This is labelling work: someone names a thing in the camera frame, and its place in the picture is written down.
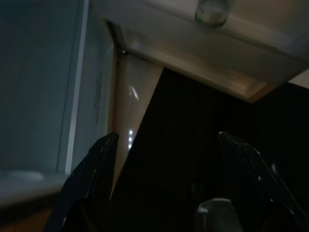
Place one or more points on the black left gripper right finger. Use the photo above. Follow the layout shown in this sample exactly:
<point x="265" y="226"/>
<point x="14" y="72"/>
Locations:
<point x="248" y="174"/>

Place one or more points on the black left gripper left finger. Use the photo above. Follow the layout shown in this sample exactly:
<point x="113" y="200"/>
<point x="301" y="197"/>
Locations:
<point x="96" y="169"/>

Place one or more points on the silver fridge door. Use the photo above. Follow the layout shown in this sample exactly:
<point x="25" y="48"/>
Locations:
<point x="193" y="48"/>

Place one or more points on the clear water bottle teal cap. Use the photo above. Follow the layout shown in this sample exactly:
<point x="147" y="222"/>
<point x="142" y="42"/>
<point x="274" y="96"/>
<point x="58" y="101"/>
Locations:
<point x="212" y="14"/>

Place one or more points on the silver fridge body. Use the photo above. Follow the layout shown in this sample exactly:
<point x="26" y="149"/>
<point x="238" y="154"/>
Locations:
<point x="36" y="72"/>

